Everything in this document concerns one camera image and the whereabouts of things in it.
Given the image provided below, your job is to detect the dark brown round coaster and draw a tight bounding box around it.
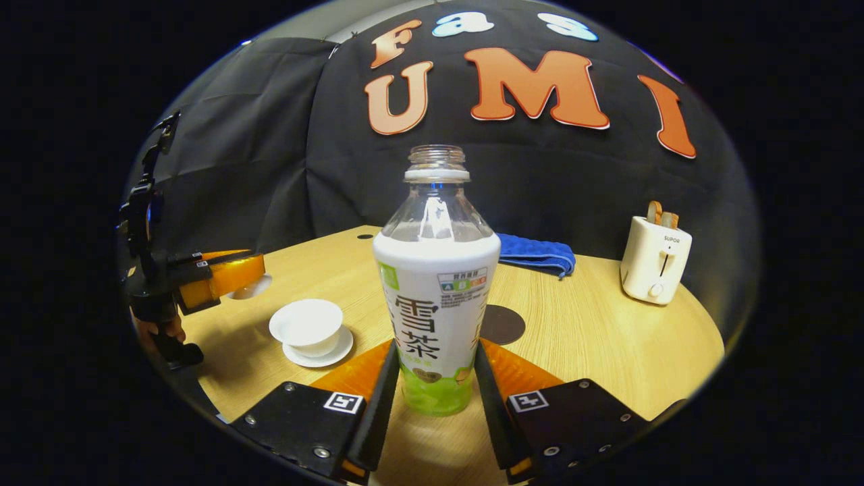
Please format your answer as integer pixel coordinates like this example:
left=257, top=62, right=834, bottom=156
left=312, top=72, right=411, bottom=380
left=481, top=304, right=526, bottom=346

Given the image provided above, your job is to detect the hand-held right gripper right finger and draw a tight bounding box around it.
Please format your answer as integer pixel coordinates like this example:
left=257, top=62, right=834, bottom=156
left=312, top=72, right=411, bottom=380
left=475, top=340, right=652, bottom=484

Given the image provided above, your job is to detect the white teacup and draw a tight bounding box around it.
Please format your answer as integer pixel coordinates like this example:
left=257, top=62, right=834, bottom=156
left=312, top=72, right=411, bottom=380
left=269, top=299, right=344, bottom=358

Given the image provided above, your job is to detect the white saucer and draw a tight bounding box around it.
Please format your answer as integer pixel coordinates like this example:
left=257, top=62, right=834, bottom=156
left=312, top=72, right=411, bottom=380
left=282, top=326, right=354, bottom=369

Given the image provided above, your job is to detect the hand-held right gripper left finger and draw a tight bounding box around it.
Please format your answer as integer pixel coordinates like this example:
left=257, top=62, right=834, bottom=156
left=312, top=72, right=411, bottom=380
left=229, top=340, right=400, bottom=485

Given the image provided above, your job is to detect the blue towel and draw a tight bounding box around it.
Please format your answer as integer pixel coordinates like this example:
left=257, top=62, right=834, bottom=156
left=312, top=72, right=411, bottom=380
left=497, top=234, right=576, bottom=279

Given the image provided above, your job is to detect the white teacup lid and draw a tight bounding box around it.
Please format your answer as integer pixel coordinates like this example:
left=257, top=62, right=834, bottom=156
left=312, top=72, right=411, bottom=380
left=226, top=273, right=273, bottom=301

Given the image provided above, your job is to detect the white toaster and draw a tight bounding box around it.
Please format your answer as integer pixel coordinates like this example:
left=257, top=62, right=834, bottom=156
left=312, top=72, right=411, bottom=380
left=620, top=216, right=693, bottom=306

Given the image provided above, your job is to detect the clear white-labelled water bottle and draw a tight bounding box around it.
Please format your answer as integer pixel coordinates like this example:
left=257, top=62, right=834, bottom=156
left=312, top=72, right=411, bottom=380
left=373, top=144, right=502, bottom=416

